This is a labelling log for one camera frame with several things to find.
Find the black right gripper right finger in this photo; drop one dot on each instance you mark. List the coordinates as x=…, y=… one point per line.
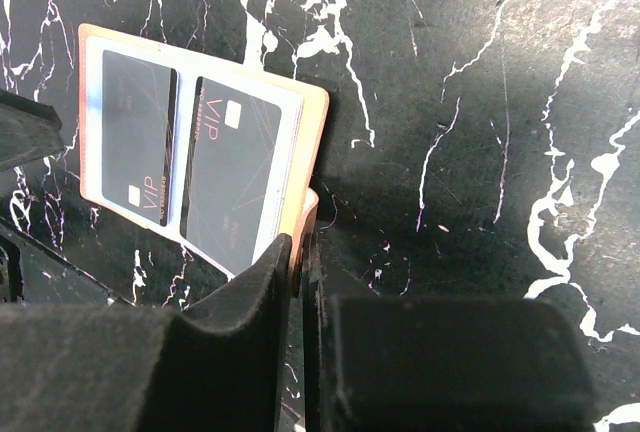
x=424, y=363

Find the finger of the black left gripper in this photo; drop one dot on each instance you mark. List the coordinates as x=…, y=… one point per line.
x=29, y=131

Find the black VIP credit card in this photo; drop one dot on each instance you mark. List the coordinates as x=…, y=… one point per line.
x=138, y=110

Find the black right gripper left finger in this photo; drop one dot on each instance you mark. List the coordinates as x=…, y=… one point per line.
x=216, y=366

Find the pink leather card holder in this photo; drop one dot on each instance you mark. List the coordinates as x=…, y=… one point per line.
x=290, y=204

